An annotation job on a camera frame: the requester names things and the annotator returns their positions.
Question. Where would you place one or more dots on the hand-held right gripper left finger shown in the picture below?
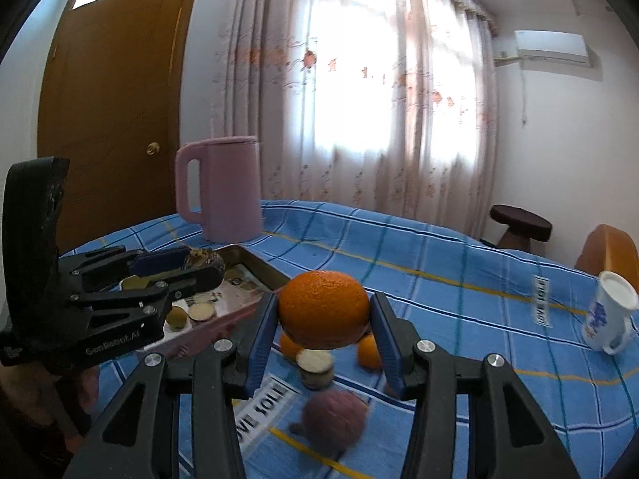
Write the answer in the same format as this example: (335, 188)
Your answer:
(259, 347)

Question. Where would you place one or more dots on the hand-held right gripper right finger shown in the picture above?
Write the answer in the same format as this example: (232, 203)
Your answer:
(387, 347)

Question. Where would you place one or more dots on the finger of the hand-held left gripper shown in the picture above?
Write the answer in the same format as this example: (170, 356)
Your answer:
(159, 262)
(199, 279)

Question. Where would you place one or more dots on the small orange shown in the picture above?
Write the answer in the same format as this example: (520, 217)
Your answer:
(288, 348)
(369, 354)

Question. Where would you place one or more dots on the dark brown water chestnut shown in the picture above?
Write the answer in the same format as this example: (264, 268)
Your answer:
(207, 259)

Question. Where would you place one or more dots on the pink rectangular tin tray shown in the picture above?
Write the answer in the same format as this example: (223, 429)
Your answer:
(249, 272)

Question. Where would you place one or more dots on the large orange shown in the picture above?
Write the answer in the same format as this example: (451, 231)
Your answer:
(322, 309)

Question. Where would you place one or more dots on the purple sweet potato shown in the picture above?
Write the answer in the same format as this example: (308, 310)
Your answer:
(332, 424)

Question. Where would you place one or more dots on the brown longan fruit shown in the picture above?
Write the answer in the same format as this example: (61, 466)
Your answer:
(202, 312)
(175, 318)

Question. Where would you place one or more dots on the wrapped roll cake slice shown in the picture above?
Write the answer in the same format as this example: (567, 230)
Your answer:
(132, 283)

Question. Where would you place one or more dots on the pink electric kettle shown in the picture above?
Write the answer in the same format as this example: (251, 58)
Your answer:
(224, 194)

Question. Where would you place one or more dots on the blue plaid tablecloth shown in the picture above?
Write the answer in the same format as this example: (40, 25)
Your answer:
(474, 319)

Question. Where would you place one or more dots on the brass door knob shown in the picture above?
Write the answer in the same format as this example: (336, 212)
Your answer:
(152, 148)

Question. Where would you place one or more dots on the brown wooden door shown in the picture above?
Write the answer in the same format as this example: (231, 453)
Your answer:
(115, 110)

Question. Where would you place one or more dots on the dark round stool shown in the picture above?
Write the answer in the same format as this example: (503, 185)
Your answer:
(521, 222)

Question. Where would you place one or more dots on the sheer floral curtain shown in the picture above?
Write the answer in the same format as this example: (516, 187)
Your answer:
(349, 110)

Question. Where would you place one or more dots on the white cup with blue print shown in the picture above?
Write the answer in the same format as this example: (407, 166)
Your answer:
(611, 309)

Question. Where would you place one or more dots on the white air conditioner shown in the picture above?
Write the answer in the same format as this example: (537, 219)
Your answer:
(551, 46)

